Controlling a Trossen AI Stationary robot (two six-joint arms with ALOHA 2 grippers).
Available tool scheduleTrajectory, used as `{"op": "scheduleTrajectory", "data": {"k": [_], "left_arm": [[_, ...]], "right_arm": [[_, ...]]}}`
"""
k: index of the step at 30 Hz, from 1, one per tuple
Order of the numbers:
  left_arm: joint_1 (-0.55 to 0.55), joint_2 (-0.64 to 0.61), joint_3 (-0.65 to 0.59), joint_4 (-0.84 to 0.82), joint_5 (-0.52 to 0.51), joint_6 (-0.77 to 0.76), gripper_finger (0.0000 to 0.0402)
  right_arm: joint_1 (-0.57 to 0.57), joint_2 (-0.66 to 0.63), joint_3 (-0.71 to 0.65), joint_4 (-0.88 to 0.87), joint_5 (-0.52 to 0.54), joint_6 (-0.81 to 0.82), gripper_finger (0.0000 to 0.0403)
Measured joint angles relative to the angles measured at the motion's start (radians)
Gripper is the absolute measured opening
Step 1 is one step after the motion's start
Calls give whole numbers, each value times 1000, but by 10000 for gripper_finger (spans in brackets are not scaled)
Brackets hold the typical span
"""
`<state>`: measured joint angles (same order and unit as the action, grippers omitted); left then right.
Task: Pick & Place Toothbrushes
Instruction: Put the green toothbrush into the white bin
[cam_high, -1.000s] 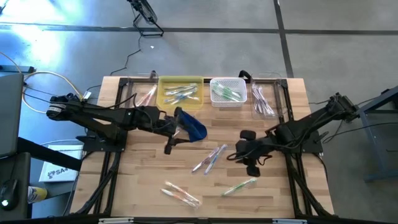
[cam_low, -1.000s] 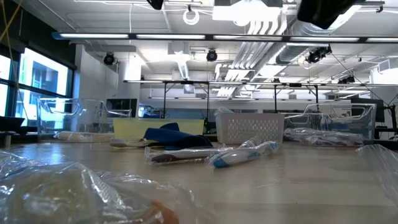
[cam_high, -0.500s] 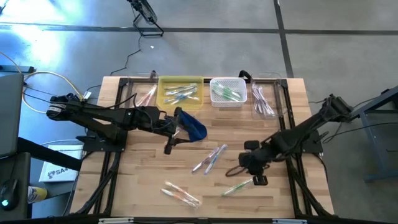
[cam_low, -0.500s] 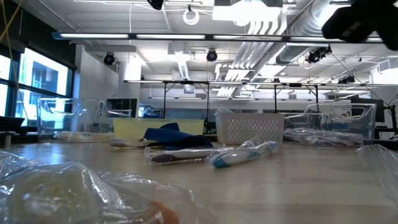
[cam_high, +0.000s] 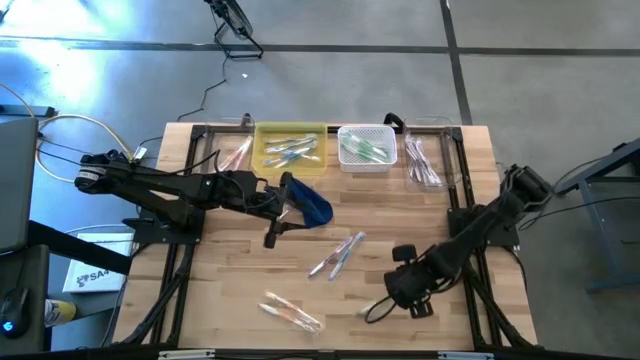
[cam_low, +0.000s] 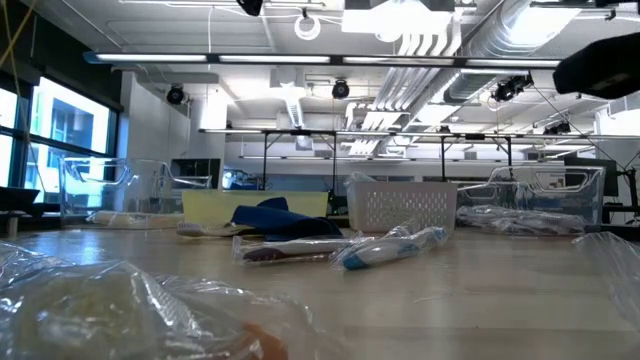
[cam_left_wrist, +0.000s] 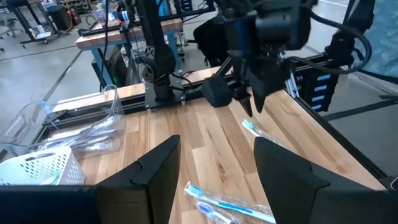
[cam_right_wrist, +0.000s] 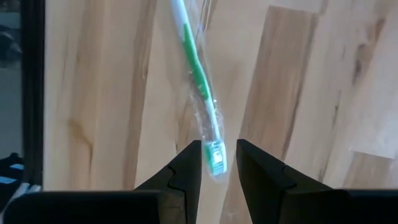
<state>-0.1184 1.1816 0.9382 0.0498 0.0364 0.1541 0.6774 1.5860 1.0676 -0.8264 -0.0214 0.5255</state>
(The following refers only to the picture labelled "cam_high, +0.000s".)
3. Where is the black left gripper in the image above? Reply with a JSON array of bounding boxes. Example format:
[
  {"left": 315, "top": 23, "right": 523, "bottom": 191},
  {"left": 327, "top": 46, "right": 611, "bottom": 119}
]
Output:
[{"left": 239, "top": 171, "right": 314, "bottom": 250}]

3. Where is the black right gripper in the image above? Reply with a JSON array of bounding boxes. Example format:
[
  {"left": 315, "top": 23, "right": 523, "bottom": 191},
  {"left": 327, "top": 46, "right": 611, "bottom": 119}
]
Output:
[{"left": 382, "top": 243, "right": 454, "bottom": 320}]

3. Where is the blue plastic scoop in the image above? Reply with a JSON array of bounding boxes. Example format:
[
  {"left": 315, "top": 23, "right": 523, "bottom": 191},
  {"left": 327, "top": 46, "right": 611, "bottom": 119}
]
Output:
[{"left": 285, "top": 175, "right": 335, "bottom": 230}]

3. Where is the orange toothbrush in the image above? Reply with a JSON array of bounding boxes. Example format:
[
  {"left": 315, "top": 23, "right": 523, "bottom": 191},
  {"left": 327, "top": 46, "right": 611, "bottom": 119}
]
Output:
[
  {"left": 257, "top": 302, "right": 320, "bottom": 335},
  {"left": 227, "top": 138, "right": 255, "bottom": 172},
  {"left": 263, "top": 291, "right": 325, "bottom": 330},
  {"left": 218, "top": 136, "right": 250, "bottom": 171}
]

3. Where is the purple toothbrush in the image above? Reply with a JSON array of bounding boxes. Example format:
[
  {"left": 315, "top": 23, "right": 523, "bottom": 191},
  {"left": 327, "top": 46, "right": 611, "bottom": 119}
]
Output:
[
  {"left": 405, "top": 134, "right": 431, "bottom": 184},
  {"left": 409, "top": 137, "right": 444, "bottom": 187},
  {"left": 414, "top": 144, "right": 445, "bottom": 187}
]

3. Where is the yellow plastic bin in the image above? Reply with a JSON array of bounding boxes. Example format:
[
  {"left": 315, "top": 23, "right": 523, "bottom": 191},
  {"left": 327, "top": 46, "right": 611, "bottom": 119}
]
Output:
[{"left": 251, "top": 121, "right": 329, "bottom": 177}]

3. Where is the white perforated plastic basket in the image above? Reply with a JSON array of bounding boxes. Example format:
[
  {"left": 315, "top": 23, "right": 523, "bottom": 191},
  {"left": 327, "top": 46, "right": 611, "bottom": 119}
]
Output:
[{"left": 337, "top": 124, "right": 399, "bottom": 174}]

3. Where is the clear plastic bin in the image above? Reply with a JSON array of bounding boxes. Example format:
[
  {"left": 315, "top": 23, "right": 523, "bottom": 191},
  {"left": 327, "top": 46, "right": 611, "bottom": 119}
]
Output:
[
  {"left": 204, "top": 114, "right": 257, "bottom": 182},
  {"left": 401, "top": 115, "right": 455, "bottom": 194}
]

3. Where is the black clamp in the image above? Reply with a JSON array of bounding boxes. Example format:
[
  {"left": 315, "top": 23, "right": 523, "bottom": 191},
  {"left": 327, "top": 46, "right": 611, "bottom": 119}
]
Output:
[{"left": 382, "top": 112, "right": 407, "bottom": 135}]

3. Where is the black floor fan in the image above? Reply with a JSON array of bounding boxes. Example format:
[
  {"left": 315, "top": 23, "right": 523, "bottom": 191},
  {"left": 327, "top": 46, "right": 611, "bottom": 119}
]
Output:
[{"left": 203, "top": 0, "right": 265, "bottom": 60}]

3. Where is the dark metal table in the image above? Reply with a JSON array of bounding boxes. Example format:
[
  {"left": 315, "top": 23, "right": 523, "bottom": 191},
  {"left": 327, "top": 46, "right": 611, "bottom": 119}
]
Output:
[{"left": 551, "top": 135, "right": 640, "bottom": 296}]

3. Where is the white printed box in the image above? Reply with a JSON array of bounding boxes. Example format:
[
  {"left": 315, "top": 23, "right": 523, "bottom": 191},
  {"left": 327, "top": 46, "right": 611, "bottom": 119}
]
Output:
[{"left": 61, "top": 231, "right": 136, "bottom": 295}]

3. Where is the black desk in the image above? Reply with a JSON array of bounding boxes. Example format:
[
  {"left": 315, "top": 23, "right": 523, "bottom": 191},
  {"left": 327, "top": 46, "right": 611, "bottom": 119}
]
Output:
[{"left": 0, "top": 218, "right": 135, "bottom": 352}]

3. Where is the yellow and white can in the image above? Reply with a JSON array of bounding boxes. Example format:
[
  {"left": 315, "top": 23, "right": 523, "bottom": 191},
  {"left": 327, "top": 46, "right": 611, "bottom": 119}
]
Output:
[{"left": 43, "top": 298, "right": 78, "bottom": 328}]

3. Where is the grey laptop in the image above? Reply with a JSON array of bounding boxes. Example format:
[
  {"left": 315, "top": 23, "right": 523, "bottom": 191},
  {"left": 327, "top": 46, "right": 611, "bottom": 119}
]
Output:
[{"left": 0, "top": 116, "right": 40, "bottom": 255}]

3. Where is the black computer mouse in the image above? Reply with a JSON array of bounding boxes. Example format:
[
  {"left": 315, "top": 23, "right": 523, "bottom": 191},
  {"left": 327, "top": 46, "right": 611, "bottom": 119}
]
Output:
[{"left": 0, "top": 286, "right": 30, "bottom": 340}]

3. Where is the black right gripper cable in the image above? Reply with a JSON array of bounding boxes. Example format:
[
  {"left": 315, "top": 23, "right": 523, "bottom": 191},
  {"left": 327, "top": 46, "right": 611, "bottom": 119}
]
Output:
[{"left": 363, "top": 293, "right": 402, "bottom": 325}]

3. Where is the silver frame bracket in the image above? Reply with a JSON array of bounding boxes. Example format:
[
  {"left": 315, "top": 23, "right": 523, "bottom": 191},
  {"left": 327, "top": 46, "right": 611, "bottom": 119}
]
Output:
[
  {"left": 437, "top": 350, "right": 495, "bottom": 360},
  {"left": 157, "top": 349, "right": 217, "bottom": 360}
]

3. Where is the black floor cable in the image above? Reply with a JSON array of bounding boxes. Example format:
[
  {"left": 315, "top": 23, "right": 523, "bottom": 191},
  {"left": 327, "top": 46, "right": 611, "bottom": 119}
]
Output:
[{"left": 175, "top": 54, "right": 229, "bottom": 124}]

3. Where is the yellow cable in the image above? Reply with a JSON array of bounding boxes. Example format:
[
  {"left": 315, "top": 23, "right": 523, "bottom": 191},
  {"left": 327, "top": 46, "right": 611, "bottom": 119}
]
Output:
[{"left": 0, "top": 82, "right": 136, "bottom": 185}]

